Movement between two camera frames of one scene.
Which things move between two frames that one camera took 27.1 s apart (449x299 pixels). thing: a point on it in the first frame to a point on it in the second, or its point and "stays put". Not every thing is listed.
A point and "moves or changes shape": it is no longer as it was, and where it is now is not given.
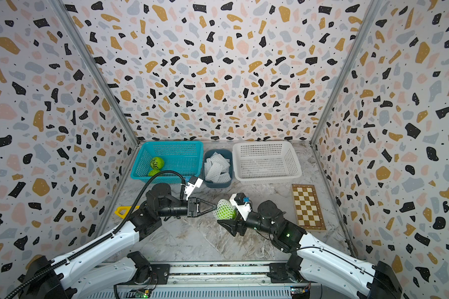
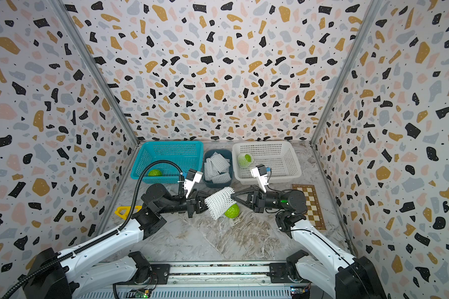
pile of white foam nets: x=216 y=169 stays put
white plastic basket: x=265 y=162 stays put
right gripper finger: x=231 y=225 to x=251 y=206
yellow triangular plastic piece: x=127 y=209 stays put
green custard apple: x=226 y=210 to x=247 y=159
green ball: x=225 y=210 to x=243 y=162
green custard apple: x=157 y=162 moves or changes shape
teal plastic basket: x=184 y=157 stays put
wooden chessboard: x=308 y=211 stays put
